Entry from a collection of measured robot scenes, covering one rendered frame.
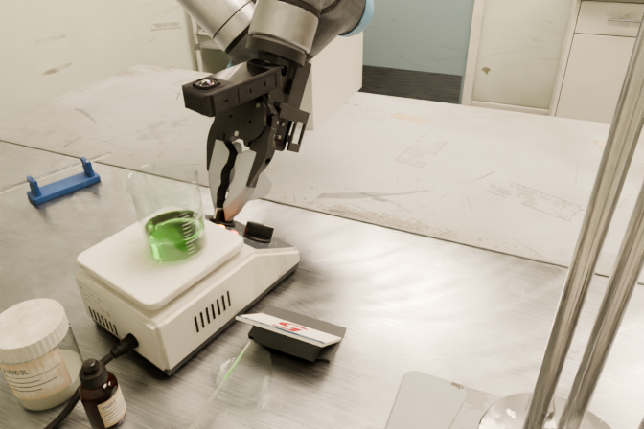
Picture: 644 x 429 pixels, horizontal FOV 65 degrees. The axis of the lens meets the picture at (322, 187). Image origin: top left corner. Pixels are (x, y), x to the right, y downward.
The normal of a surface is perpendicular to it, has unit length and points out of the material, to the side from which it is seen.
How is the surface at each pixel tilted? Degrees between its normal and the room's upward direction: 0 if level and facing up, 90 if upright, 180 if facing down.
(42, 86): 90
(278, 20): 65
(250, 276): 90
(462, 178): 0
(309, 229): 0
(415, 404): 0
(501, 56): 90
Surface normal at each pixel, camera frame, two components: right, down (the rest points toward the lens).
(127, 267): -0.02, -0.86
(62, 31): 0.92, 0.18
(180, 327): 0.81, 0.29
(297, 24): 0.47, 0.22
